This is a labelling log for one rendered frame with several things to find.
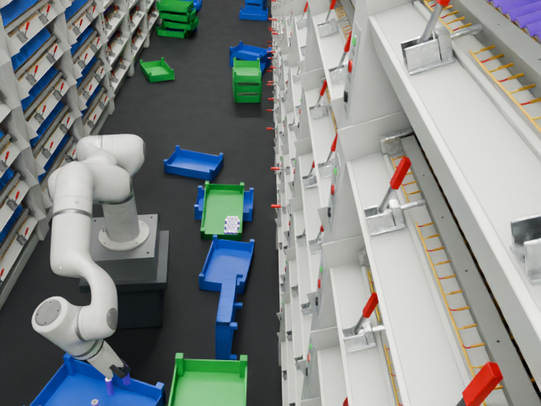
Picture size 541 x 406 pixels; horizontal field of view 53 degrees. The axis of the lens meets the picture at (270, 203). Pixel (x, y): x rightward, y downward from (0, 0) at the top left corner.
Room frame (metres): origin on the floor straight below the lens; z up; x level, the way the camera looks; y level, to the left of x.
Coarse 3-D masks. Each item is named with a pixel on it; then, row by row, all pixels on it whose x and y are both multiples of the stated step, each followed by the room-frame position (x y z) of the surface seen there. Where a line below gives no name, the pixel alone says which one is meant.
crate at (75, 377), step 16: (64, 368) 0.95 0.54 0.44; (80, 368) 0.96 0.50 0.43; (48, 384) 0.88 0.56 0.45; (64, 384) 0.92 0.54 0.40; (80, 384) 0.92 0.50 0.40; (96, 384) 0.93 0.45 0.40; (144, 384) 0.90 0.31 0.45; (160, 384) 0.89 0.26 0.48; (48, 400) 0.87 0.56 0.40; (64, 400) 0.87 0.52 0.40; (80, 400) 0.87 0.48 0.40; (112, 400) 0.88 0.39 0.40; (128, 400) 0.88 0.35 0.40; (144, 400) 0.89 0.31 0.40; (160, 400) 0.86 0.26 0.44
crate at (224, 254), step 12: (216, 240) 2.02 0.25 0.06; (228, 240) 2.03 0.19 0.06; (252, 240) 2.01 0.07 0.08; (216, 252) 2.00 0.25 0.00; (228, 252) 2.00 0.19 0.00; (240, 252) 2.01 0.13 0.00; (252, 252) 1.96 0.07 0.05; (204, 264) 1.85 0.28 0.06; (216, 264) 1.91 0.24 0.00; (228, 264) 1.91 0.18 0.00; (240, 264) 1.92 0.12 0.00; (204, 276) 1.82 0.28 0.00; (216, 276) 1.83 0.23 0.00; (204, 288) 1.74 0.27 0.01; (216, 288) 1.73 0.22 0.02; (240, 288) 1.72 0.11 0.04
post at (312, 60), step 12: (312, 24) 1.35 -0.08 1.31; (312, 36) 1.35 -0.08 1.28; (312, 48) 1.35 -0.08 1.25; (312, 60) 1.35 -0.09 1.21; (300, 132) 1.35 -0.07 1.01; (300, 180) 1.35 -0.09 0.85; (300, 192) 1.35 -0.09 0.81; (288, 240) 1.42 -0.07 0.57; (288, 264) 1.35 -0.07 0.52; (288, 276) 1.35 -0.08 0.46; (288, 288) 1.35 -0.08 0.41
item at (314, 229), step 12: (300, 144) 1.35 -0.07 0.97; (300, 156) 1.35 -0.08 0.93; (312, 156) 1.33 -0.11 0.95; (300, 168) 1.28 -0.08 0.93; (312, 168) 1.19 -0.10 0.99; (312, 180) 1.18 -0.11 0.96; (312, 192) 1.15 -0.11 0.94; (312, 204) 1.10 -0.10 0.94; (312, 216) 1.05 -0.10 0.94; (312, 228) 1.01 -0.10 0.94; (312, 240) 0.94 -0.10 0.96; (312, 252) 0.92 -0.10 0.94; (312, 264) 0.88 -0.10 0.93; (312, 276) 0.85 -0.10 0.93; (312, 288) 0.81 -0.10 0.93; (312, 300) 0.75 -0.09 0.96
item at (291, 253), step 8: (288, 248) 1.35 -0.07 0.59; (288, 256) 1.35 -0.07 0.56; (296, 264) 1.33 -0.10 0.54; (296, 272) 1.29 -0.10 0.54; (296, 280) 1.25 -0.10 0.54; (296, 288) 1.19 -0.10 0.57; (296, 296) 1.18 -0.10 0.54; (296, 304) 1.15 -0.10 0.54; (296, 312) 1.12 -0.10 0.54; (296, 320) 1.09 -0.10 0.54; (296, 328) 1.06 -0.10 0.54; (296, 336) 1.03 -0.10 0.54; (296, 344) 1.00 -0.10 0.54; (296, 352) 0.97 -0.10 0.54; (296, 360) 0.94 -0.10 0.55; (296, 368) 0.92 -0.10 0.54; (296, 376) 0.90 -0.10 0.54; (296, 384) 0.87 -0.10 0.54; (296, 392) 0.85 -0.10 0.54; (296, 400) 0.82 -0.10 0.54
